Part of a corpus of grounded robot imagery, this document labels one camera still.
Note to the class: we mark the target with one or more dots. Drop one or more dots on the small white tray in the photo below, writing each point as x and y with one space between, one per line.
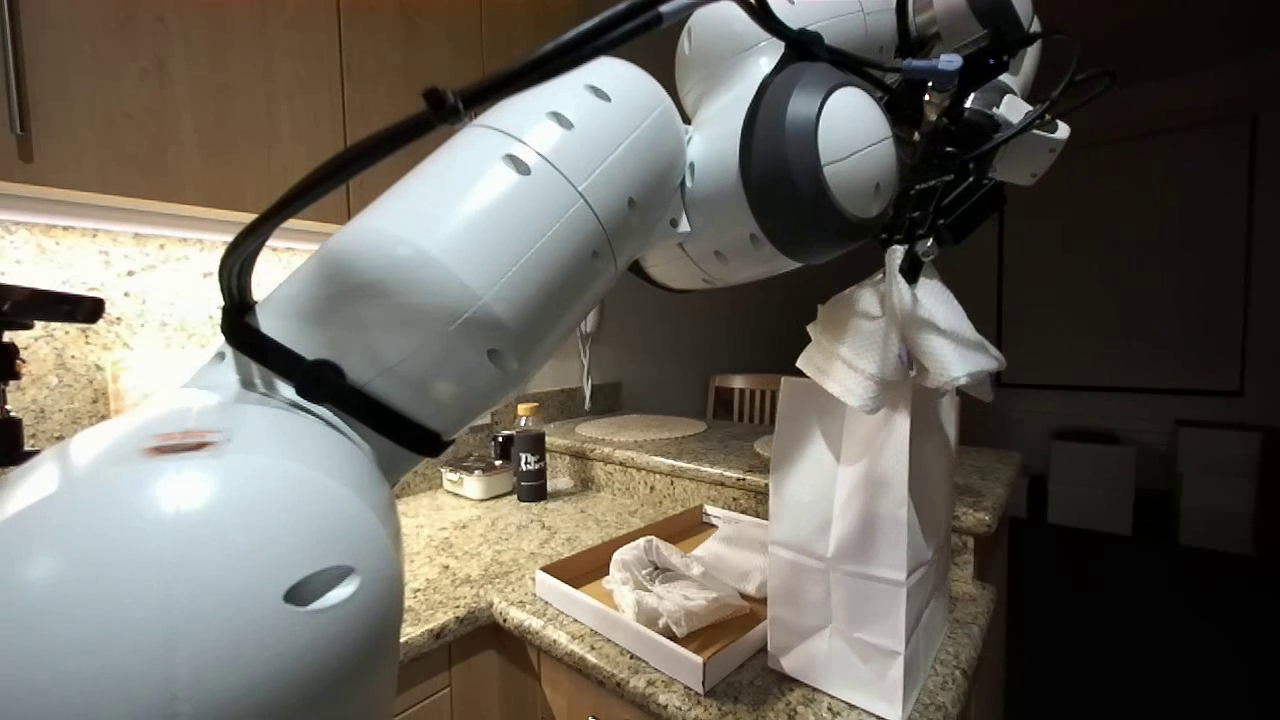
473 481

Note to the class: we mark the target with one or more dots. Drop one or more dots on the round beige plate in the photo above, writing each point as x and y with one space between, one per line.
640 431
765 445

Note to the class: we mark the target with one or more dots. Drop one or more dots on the white cube stool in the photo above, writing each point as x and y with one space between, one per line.
1218 484
1090 481

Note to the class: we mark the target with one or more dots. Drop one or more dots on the wooden cabinet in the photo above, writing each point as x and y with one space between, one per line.
534 682
161 93

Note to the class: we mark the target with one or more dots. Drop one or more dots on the folded white cloth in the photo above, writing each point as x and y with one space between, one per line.
743 554

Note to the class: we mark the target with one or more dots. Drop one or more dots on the wooden chair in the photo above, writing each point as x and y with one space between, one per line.
743 399

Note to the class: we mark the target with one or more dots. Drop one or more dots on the wooden lower cabinet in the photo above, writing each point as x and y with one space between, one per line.
534 682

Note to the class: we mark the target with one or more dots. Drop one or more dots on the dark bottle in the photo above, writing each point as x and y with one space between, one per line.
530 462

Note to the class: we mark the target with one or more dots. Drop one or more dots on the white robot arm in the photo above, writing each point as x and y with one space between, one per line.
465 293

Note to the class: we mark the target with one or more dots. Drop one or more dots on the white paper bag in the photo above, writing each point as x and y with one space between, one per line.
852 563

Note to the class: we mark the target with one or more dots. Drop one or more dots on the flat cardboard box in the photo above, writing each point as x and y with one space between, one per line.
586 584

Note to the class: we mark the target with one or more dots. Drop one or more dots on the thin white pole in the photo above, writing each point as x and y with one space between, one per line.
590 353

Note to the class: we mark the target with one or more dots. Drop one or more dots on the black camera on tripod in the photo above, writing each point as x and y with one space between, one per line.
42 309

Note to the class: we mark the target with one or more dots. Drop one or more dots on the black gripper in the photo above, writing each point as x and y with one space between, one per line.
952 194

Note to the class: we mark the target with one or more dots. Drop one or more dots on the wall projection screen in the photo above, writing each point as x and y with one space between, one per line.
1145 265

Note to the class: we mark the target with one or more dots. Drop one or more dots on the crumpled white cloth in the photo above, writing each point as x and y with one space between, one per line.
664 584

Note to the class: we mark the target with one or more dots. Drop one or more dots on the wooden upper cabinet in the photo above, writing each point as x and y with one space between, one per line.
161 93

